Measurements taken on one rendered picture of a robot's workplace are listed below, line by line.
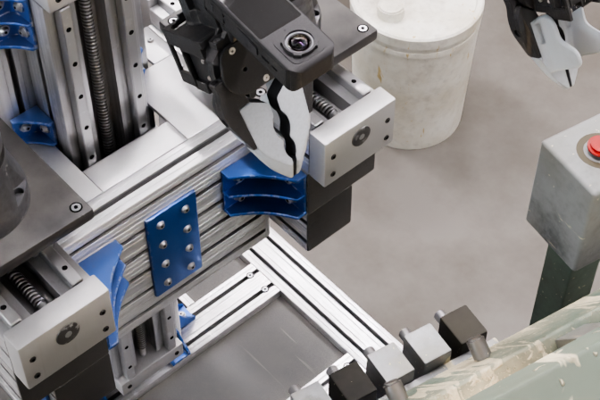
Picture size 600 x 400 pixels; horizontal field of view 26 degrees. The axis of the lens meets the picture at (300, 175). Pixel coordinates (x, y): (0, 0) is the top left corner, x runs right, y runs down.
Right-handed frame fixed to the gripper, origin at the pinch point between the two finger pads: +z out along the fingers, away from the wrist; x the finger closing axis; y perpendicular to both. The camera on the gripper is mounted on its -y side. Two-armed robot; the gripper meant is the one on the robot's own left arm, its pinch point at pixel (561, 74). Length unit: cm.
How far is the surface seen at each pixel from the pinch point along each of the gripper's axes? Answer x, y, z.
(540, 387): -62, 66, -31
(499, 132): 91, -131, 85
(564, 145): 26, -33, 31
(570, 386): -61, 66, -31
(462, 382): -11.0, -18.7, 40.7
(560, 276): 26, -42, 56
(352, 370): -14, -40, 45
